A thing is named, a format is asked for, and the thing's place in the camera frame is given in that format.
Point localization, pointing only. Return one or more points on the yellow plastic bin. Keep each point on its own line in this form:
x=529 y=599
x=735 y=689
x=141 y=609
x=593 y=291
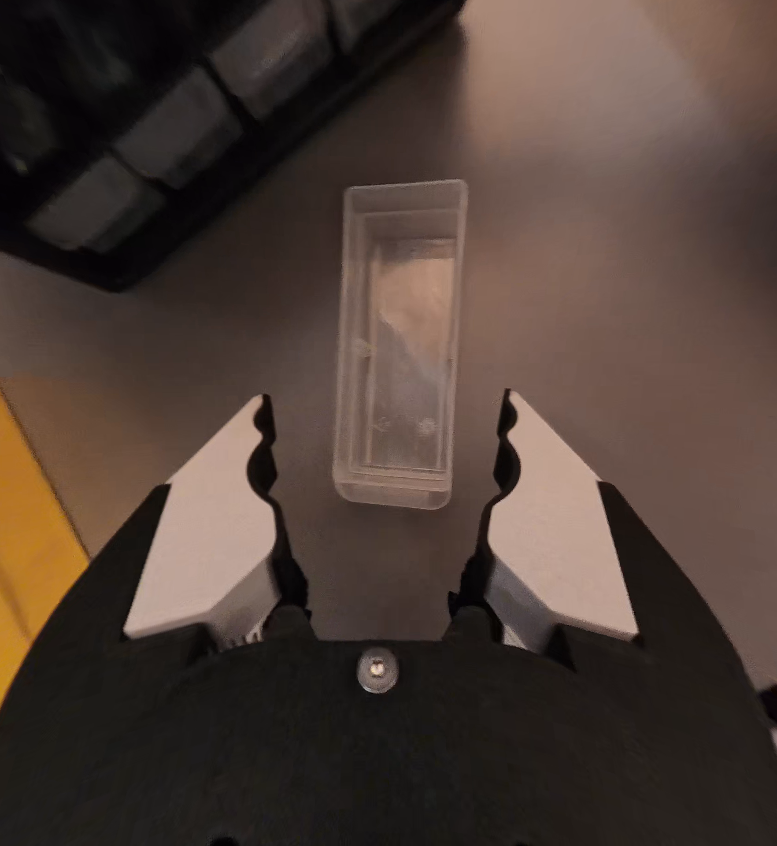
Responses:
x=12 y=529

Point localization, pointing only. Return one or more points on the clear plastic drawer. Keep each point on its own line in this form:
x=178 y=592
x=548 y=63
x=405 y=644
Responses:
x=398 y=343
x=177 y=129
x=269 y=59
x=91 y=205

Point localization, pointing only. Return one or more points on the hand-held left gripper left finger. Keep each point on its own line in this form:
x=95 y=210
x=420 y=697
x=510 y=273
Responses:
x=210 y=529

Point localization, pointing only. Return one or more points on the black drawer cabinet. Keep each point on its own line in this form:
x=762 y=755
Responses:
x=183 y=218

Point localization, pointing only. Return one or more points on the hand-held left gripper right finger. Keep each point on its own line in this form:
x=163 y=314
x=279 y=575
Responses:
x=553 y=529

